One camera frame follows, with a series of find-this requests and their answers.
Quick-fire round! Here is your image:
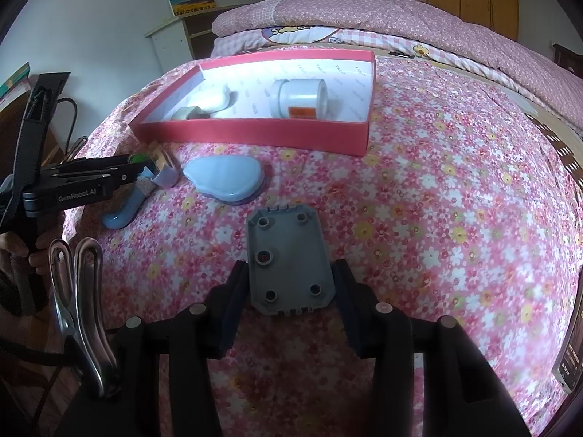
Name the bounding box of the pink floral bedsheet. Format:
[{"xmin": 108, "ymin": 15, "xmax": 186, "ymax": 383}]
[{"xmin": 61, "ymin": 48, "xmax": 583, "ymax": 437}]

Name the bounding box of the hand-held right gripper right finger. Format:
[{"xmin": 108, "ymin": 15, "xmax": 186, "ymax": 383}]
[{"xmin": 332, "ymin": 259, "xmax": 531, "ymax": 437}]

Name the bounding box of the black cable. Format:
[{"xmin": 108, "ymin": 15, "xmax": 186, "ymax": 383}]
[{"xmin": 0, "ymin": 337, "xmax": 69, "ymax": 367}]

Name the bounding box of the white shelf desk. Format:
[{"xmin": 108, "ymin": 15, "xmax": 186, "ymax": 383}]
[{"xmin": 145, "ymin": 4, "xmax": 247, "ymax": 61}]

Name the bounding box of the dark wooden headboard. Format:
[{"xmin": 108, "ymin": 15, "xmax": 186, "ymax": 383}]
[{"xmin": 552, "ymin": 43, "xmax": 583, "ymax": 78}]

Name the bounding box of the pink checked cartoon pillow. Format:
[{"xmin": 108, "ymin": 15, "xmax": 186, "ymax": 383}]
[{"xmin": 213, "ymin": 25, "xmax": 456, "ymax": 60}]

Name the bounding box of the teal book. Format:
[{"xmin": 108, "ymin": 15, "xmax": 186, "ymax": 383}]
[{"xmin": 0, "ymin": 61, "xmax": 32, "ymax": 98}]

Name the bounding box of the person's left hand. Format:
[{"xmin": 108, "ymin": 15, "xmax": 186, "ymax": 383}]
[{"xmin": 0, "ymin": 231, "xmax": 60, "ymax": 278}]

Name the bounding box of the folded pink quilt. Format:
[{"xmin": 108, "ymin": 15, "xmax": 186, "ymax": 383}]
[{"xmin": 213, "ymin": 0, "xmax": 583, "ymax": 121}]

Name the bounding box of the beige bed mat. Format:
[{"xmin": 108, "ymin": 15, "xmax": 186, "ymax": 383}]
[{"xmin": 501, "ymin": 86, "xmax": 583, "ymax": 201}]

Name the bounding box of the white plastic case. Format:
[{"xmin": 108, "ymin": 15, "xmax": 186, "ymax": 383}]
[{"xmin": 171, "ymin": 90, "xmax": 238, "ymax": 121}]

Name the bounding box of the white orange-label pill bottle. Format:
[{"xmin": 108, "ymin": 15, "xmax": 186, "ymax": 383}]
[{"xmin": 269, "ymin": 79, "xmax": 329, "ymax": 119}]

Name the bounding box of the grey toy building plate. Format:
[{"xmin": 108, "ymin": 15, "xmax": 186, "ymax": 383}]
[{"xmin": 246, "ymin": 205, "xmax": 337, "ymax": 317}]

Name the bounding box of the metal spring clip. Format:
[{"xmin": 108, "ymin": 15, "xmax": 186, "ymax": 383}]
[{"xmin": 48, "ymin": 238, "xmax": 120, "ymax": 397}]

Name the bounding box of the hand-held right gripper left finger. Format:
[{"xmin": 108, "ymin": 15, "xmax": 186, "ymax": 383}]
[{"xmin": 102, "ymin": 260, "xmax": 249, "ymax": 437}]

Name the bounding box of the brown and blue toy piece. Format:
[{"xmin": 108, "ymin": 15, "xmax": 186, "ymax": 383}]
[{"xmin": 148, "ymin": 142, "xmax": 180, "ymax": 188}]

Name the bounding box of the light blue teardrop case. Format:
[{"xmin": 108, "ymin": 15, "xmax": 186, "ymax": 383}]
[{"xmin": 182, "ymin": 155, "xmax": 265, "ymax": 205}]

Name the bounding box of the blue dress figurine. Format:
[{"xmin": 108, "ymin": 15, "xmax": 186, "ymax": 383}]
[{"xmin": 101, "ymin": 175, "xmax": 158, "ymax": 231}]

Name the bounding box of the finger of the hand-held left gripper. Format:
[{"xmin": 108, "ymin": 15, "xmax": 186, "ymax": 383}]
[
  {"xmin": 59, "ymin": 166, "xmax": 153, "ymax": 192},
  {"xmin": 50, "ymin": 154, "xmax": 137, "ymax": 176}
]

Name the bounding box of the pink cardboard box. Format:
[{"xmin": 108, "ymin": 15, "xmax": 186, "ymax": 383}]
[{"xmin": 129, "ymin": 50, "xmax": 377, "ymax": 158}]

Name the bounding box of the black smartphone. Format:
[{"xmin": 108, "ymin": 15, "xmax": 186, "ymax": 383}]
[{"xmin": 551, "ymin": 300, "xmax": 583, "ymax": 394}]

